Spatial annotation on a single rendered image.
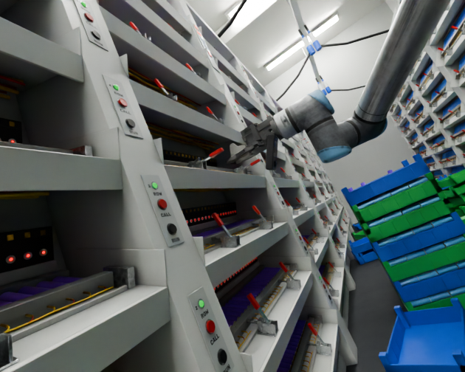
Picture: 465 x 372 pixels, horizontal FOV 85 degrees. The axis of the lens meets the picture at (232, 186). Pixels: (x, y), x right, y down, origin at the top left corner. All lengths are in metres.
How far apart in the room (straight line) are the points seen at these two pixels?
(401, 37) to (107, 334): 0.76
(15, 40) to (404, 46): 0.72
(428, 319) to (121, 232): 1.08
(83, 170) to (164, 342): 0.25
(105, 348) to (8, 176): 0.20
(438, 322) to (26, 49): 1.31
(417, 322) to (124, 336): 1.07
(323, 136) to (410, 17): 0.31
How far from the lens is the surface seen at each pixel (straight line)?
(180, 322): 0.39
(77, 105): 0.52
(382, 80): 0.79
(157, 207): 0.42
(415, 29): 0.74
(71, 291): 0.38
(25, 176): 0.35
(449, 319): 1.22
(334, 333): 1.03
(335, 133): 0.81
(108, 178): 0.40
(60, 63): 0.50
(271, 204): 1.02
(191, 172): 0.56
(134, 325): 0.35
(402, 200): 1.17
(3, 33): 0.48
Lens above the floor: 0.55
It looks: 11 degrees up
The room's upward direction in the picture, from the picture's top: 25 degrees counter-clockwise
